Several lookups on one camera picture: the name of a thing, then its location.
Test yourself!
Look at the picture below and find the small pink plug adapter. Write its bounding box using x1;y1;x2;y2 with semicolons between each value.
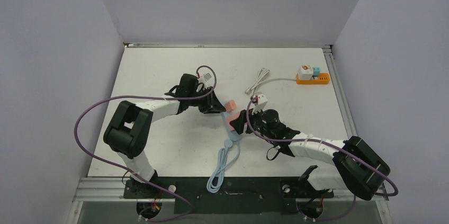
224;100;237;113

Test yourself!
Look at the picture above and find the pink cube socket adapter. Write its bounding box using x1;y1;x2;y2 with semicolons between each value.
225;112;240;131

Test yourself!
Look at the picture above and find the aluminium frame rail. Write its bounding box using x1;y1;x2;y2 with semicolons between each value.
322;45;358;139

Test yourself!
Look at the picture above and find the orange power strip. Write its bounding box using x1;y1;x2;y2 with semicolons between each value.
295;73;330;85

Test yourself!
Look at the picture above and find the white power cord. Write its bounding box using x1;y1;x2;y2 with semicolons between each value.
245;68;298;97

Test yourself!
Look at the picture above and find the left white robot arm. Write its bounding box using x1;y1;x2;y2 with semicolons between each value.
103;74;226;198

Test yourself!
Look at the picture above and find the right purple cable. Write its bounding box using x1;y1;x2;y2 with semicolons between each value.
246;97;399;222

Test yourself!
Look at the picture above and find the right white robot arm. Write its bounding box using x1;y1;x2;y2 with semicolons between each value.
228;109;391;201

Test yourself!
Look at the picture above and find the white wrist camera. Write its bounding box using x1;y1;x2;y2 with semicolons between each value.
251;92;268;114
198;73;214;88

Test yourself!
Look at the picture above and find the pink blue power strip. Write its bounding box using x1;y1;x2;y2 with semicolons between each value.
221;112;243;142

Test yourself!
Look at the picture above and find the teal plug adapter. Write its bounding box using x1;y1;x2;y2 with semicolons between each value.
312;67;321;77

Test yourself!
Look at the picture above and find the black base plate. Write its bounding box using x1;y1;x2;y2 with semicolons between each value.
123;176;334;216

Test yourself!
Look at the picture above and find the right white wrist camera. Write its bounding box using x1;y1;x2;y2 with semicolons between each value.
251;92;268;114

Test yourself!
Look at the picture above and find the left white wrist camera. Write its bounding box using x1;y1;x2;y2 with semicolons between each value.
198;73;214;88

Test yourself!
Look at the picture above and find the purple cable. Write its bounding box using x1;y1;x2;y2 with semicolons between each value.
246;97;399;222
74;65;218;223

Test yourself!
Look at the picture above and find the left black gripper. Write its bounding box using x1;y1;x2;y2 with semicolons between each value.
187;87;225;114

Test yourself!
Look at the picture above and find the light blue power cord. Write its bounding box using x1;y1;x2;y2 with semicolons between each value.
206;139;242;194

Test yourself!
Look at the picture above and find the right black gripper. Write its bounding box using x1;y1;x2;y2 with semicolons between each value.
232;103;276;140

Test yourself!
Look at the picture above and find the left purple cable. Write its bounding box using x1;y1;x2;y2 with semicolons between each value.
74;65;218;223

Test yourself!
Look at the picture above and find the white cube adapter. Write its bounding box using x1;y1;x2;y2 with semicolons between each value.
297;65;313;80

